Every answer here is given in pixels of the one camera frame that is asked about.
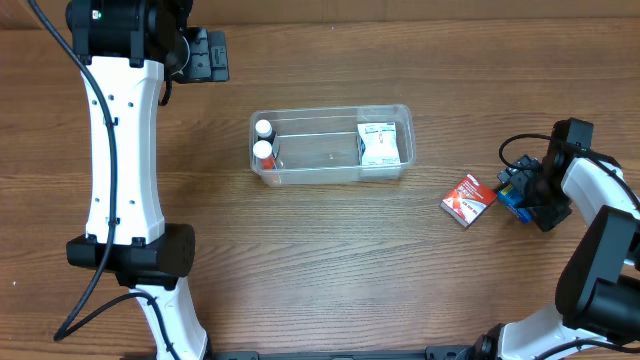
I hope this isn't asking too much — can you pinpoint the dark bottle white cap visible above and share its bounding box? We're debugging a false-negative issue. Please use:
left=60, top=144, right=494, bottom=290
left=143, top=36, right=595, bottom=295
left=254, top=119, right=277, bottom=144

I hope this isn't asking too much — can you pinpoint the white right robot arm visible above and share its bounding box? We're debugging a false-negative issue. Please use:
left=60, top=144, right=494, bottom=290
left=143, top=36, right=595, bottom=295
left=468, top=118, right=639, bottom=359

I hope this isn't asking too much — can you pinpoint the orange bottle white cap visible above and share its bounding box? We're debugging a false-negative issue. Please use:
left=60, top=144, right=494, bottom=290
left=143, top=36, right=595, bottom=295
left=252, top=140, right=277, bottom=170

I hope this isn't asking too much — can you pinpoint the clear plastic container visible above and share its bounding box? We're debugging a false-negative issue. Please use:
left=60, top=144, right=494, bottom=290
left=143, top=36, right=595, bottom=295
left=249, top=104, right=416, bottom=186

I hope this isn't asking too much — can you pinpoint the white bandage box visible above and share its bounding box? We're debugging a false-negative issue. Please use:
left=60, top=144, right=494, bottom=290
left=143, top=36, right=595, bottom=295
left=357, top=122, right=400, bottom=166

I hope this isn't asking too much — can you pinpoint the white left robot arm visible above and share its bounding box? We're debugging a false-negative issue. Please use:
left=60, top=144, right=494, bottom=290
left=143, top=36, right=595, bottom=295
left=66, top=1, right=229, bottom=359

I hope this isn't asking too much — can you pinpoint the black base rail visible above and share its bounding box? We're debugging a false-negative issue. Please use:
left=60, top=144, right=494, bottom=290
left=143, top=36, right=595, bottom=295
left=206, top=345, right=475, bottom=360

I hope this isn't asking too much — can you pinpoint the red medicine box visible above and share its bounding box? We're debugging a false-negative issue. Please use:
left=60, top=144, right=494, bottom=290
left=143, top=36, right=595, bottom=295
left=440, top=173, right=497, bottom=228

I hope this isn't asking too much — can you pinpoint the blue lozenge box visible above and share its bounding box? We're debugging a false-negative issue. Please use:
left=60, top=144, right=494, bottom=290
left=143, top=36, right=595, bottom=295
left=497, top=184, right=533, bottom=224

